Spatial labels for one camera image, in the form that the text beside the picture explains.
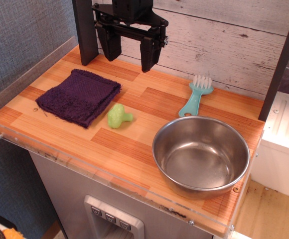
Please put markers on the grey toy dispenser panel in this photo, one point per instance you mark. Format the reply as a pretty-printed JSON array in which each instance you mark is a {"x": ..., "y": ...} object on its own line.
[{"x": 108, "y": 222}]

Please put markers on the green toy broccoli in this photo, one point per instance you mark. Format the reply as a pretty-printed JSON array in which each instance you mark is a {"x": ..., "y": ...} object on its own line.
[{"x": 117, "y": 115}]

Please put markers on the dark left upright post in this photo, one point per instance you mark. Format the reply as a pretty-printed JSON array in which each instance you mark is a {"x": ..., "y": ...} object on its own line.
[{"x": 86, "y": 32}]

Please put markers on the dark upright post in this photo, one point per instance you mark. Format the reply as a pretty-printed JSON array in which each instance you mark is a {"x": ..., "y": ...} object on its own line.
[
  {"x": 275, "y": 82},
  {"x": 86, "y": 32}
]

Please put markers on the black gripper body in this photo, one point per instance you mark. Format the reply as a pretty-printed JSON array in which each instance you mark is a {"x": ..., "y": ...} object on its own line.
[{"x": 133, "y": 18}]

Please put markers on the white toy sink unit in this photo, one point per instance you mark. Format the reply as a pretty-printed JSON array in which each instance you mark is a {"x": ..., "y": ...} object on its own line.
[{"x": 271, "y": 165}]

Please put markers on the light blue dish brush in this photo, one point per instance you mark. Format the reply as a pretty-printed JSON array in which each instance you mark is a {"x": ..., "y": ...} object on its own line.
[{"x": 200, "y": 85}]

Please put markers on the purple folded cloth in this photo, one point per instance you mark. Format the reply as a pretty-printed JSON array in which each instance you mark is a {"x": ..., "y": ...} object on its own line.
[{"x": 80, "y": 98}]

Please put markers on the dark right upright post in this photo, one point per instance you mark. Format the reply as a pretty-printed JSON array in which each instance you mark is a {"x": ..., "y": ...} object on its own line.
[{"x": 275, "y": 82}]

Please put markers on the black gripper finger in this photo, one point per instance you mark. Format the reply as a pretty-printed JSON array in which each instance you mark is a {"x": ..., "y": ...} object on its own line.
[
  {"x": 109, "y": 40},
  {"x": 150, "y": 52}
]

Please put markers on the stainless steel bowl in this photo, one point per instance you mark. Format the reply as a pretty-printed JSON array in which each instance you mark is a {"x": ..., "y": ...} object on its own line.
[{"x": 200, "y": 157}]

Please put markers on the orange object bottom left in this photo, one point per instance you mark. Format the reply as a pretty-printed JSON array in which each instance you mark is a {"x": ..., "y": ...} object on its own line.
[{"x": 12, "y": 234}]

